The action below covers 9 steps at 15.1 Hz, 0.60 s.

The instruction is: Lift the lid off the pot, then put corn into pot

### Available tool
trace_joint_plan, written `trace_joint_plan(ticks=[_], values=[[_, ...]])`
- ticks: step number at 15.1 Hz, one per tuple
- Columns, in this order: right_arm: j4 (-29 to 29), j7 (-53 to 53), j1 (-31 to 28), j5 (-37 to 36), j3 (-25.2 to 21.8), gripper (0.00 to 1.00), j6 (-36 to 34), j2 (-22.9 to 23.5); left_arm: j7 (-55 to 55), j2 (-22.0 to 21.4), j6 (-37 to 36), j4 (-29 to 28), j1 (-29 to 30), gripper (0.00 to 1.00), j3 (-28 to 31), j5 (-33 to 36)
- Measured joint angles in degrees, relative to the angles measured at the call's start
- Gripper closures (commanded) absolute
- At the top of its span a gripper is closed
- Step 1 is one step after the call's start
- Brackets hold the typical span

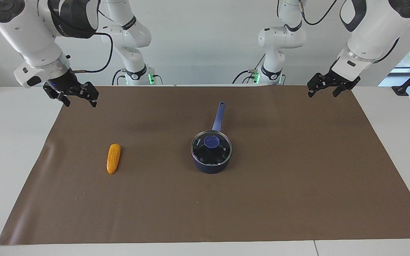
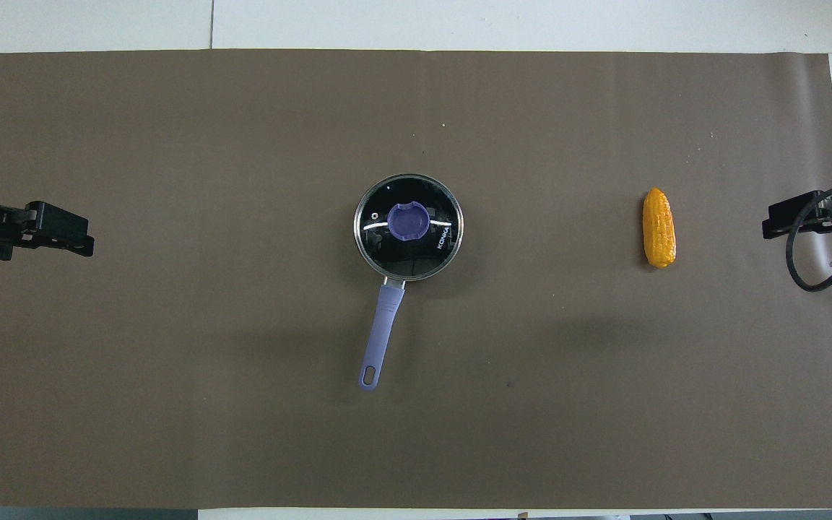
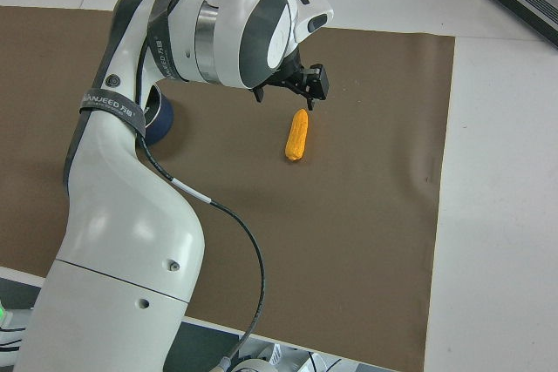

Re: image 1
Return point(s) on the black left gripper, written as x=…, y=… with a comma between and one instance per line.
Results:
x=338, y=79

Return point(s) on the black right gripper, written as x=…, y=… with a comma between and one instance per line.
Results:
x=66, y=81

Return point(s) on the yellow toy corn cob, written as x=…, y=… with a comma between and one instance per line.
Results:
x=113, y=158

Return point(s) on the glass lid with blue knob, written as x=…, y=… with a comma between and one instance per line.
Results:
x=211, y=149

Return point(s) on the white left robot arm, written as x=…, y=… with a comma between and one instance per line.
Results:
x=368, y=32

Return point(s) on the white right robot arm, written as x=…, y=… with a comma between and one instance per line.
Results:
x=23, y=32

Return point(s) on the brown paper table mat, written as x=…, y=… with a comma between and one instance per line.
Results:
x=190, y=206

